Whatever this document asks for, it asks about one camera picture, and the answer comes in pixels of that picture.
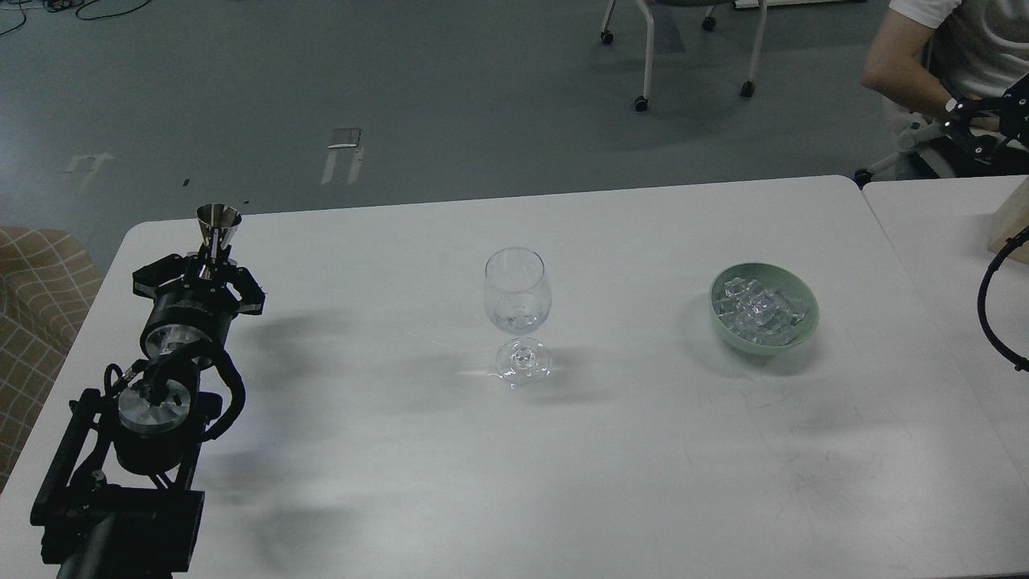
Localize steel cocktail jigger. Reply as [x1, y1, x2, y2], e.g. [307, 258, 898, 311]
[196, 203, 242, 280]

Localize beige checkered sofa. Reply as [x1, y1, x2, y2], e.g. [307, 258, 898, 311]
[1, 226, 103, 485]

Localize clear wine glass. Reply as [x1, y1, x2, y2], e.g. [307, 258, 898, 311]
[484, 247, 554, 388]

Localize white rolling chair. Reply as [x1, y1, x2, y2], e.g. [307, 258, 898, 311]
[582, 1, 771, 113]

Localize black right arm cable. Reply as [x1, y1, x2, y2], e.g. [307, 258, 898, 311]
[975, 227, 1029, 374]

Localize green bowl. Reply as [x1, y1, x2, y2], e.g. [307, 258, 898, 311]
[707, 261, 821, 356]

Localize seated person white shirt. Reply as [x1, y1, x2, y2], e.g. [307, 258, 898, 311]
[860, 1, 1028, 124]

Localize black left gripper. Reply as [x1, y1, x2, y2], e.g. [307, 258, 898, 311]
[132, 252, 267, 359]

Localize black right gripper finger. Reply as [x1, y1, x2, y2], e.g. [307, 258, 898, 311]
[942, 76, 1028, 162]

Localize black floor cables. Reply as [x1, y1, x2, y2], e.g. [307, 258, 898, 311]
[0, 0, 154, 33]

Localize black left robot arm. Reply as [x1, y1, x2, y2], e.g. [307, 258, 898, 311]
[30, 248, 265, 578]

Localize clear ice cubes pile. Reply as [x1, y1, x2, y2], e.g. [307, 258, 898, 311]
[713, 277, 811, 346]

